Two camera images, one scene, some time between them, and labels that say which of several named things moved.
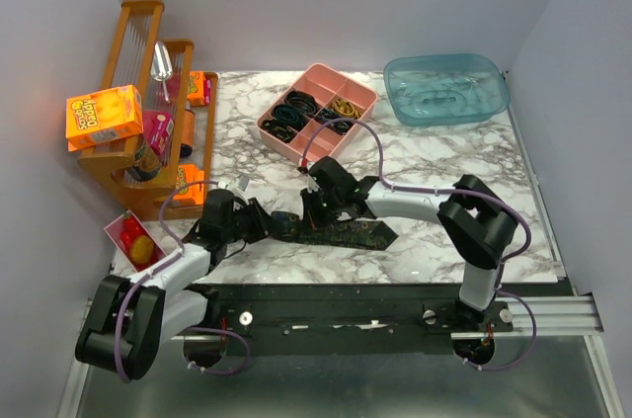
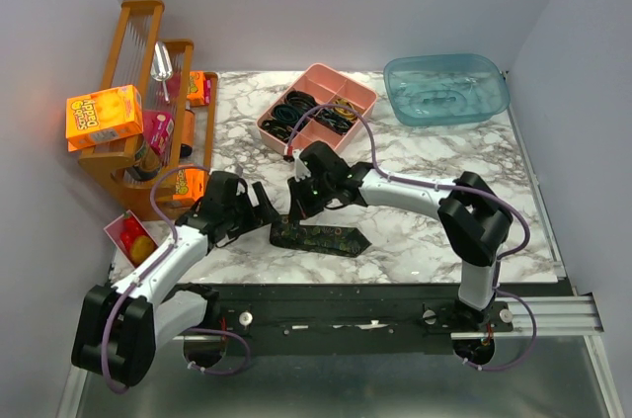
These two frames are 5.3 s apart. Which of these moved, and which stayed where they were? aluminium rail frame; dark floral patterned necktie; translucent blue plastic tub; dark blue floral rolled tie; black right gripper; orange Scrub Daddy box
Moved: black right gripper; dark floral patterned necktie
Stayed: translucent blue plastic tub; orange Scrub Daddy box; dark blue floral rolled tie; aluminium rail frame
